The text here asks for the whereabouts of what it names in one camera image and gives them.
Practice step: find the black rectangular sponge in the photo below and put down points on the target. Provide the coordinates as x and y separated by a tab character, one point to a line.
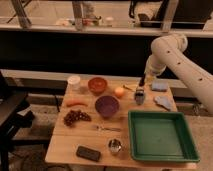
88	153

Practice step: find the purple bowl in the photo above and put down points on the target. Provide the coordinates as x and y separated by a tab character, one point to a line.
107	106

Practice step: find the bunch of red grapes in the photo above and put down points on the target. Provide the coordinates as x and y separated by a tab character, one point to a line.
73	116

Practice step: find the orange carrot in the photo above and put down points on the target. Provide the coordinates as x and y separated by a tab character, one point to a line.
74	103

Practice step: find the black chair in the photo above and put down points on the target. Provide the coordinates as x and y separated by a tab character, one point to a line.
10	119

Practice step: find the red bowl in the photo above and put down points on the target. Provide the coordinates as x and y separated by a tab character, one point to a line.
97	85

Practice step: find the small brush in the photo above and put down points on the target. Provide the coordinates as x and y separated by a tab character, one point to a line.
127	88

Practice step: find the white plastic cup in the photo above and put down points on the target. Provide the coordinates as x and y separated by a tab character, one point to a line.
74	82

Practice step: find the orange fruit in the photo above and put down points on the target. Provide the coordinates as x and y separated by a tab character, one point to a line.
119	92

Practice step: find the small metal cup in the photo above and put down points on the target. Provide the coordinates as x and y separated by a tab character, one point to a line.
114	146

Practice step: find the blue sponge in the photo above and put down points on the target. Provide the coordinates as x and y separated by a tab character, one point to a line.
160	87

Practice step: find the grey-blue cloth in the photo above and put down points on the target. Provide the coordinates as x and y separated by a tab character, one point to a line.
164	102

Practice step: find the green plastic tray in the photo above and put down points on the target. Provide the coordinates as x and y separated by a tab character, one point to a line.
161	137

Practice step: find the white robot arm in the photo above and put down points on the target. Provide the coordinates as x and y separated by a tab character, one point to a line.
167	52

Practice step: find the metal fork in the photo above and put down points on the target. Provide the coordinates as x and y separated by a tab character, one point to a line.
109	129

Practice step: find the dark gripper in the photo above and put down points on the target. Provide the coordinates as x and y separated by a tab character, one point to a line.
139	95

